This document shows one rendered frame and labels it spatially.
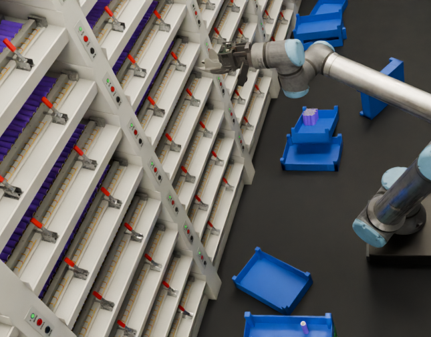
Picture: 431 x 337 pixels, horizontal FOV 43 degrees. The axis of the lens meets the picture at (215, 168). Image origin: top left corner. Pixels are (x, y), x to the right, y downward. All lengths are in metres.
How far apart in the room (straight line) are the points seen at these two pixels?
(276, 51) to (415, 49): 1.85
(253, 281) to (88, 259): 1.08
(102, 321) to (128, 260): 0.23
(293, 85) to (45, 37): 0.85
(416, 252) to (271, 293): 0.65
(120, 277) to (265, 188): 1.27
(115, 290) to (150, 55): 0.84
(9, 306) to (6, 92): 0.52
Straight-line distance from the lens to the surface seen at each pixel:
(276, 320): 2.03
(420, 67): 3.51
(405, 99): 1.90
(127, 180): 1.90
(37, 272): 1.55
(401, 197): 2.01
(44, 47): 1.57
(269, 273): 2.63
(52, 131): 1.59
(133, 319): 2.04
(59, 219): 1.63
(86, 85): 1.70
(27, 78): 1.48
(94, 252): 1.76
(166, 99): 2.15
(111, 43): 1.84
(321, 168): 2.95
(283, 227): 2.77
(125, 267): 1.93
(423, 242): 2.49
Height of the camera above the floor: 2.19
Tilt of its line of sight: 44 degrees down
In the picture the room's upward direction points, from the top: 23 degrees counter-clockwise
